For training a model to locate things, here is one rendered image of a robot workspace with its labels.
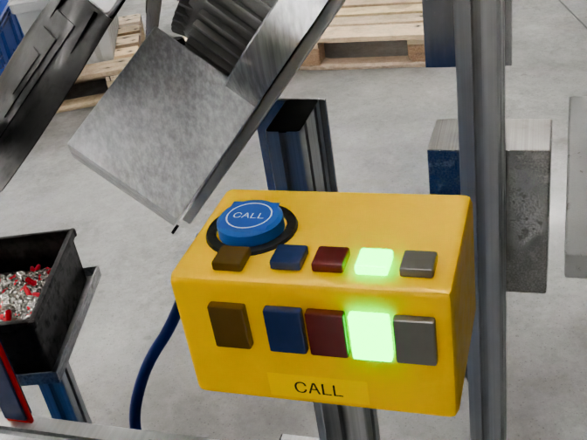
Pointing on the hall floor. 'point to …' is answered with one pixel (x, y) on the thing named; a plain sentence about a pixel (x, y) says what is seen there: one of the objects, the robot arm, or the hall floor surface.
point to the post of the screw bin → (65, 399)
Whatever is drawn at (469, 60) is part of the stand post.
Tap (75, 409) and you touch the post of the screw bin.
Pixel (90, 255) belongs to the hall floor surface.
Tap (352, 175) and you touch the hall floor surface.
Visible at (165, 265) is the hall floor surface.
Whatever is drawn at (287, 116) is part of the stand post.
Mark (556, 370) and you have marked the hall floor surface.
